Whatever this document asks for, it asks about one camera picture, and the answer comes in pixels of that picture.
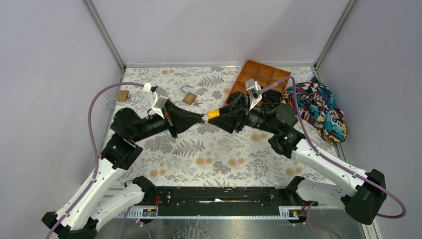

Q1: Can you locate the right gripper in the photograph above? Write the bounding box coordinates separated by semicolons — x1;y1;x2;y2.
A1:
206;94;276;134

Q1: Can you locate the yellow padlock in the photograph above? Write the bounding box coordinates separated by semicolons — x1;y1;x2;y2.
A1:
207;109;220;120

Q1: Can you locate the brass padlock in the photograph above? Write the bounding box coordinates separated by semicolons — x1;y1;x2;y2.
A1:
105;90;130;109
180;85;197;105

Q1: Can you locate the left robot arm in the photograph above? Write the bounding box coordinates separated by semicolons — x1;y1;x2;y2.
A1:
42;100;203;239

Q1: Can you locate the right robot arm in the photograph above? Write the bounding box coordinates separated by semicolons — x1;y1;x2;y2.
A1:
208;95;387;225

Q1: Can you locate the rolled dark tie left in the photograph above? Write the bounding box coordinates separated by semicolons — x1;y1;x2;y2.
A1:
227;91;245;104

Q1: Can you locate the rolled dark tie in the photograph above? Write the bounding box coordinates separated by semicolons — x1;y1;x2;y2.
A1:
262;89;283;105
227;91;245;104

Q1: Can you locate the floral table mat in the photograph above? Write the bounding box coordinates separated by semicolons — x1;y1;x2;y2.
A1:
113;67;327;187

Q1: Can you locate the rolled dark tie right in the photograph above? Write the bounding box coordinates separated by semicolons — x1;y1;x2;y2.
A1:
262;89;283;105

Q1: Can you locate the orange wooden compartment tray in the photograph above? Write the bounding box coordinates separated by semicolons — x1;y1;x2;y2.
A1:
224;59;291;105

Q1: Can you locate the colourful patterned cloth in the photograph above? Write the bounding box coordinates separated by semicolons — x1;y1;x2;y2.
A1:
281;76;347;142

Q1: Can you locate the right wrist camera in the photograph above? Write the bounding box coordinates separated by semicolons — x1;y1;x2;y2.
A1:
245;79;262;110

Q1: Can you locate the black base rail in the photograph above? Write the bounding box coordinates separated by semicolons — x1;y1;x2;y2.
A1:
135;186;311;218

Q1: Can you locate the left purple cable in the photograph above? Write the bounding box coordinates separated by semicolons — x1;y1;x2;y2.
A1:
44;82;152;239

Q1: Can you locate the purple cable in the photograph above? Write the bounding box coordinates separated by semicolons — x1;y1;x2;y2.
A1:
258;76;408;219
44;82;152;239

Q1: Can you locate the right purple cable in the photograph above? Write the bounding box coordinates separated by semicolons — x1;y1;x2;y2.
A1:
258;76;408;219

